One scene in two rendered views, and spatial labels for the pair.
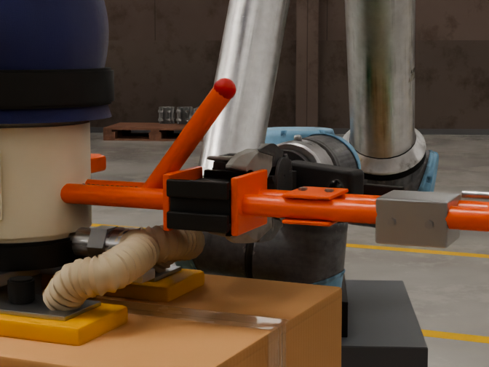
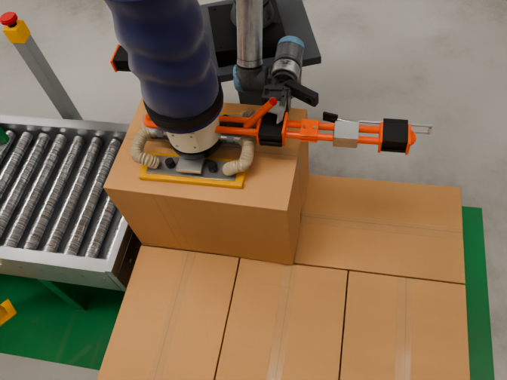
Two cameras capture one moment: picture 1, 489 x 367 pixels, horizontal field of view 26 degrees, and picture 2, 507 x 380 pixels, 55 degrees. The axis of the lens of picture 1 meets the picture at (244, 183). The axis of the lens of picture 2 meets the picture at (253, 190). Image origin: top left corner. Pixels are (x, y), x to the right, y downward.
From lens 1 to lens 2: 0.98 m
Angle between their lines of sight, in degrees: 50
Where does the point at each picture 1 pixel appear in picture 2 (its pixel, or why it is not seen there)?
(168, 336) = (266, 174)
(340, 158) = (299, 57)
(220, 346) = (285, 179)
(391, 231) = (338, 144)
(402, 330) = (308, 42)
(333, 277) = not seen: hidden behind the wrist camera
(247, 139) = (256, 43)
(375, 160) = not seen: outside the picture
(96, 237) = (229, 138)
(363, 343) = not seen: hidden behind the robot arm
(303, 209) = (307, 139)
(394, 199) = (339, 137)
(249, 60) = (253, 10)
